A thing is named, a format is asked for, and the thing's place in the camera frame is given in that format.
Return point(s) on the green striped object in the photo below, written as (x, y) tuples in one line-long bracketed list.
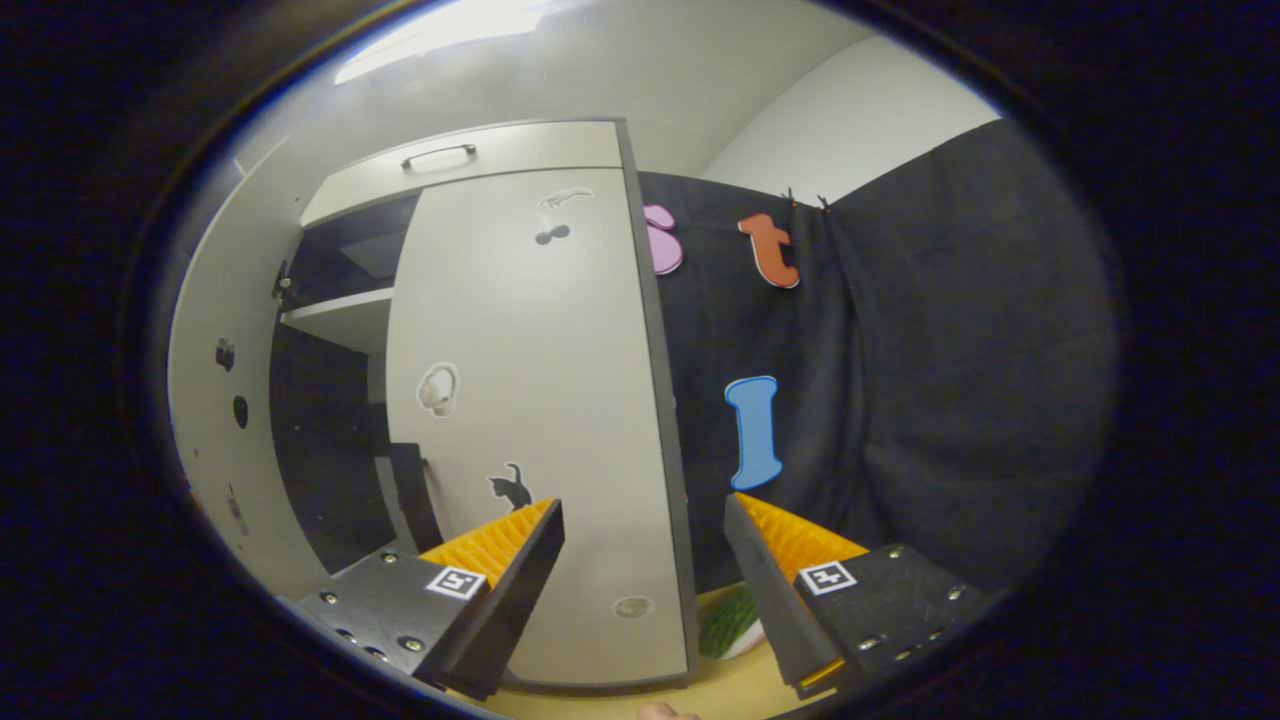
[(725, 620)]

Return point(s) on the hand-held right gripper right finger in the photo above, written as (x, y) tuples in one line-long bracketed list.
[(775, 610)]

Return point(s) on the black backdrop cloth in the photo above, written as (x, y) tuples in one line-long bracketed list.
[(950, 350)]

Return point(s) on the white and grey cabinet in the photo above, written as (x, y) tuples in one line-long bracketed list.
[(320, 450)]

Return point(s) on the metal door hinge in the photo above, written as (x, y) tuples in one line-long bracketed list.
[(285, 285)]

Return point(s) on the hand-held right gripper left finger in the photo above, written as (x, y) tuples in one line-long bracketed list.
[(510, 610)]

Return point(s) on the white cabinet shelf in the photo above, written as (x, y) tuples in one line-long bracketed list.
[(345, 315), (380, 255)]

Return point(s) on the white door with camera sticker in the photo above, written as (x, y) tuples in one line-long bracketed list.
[(225, 280)]

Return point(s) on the white cabinet drawer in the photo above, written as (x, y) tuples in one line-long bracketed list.
[(520, 165)]

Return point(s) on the white door with headphones sticker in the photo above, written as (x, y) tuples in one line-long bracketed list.
[(560, 350)]

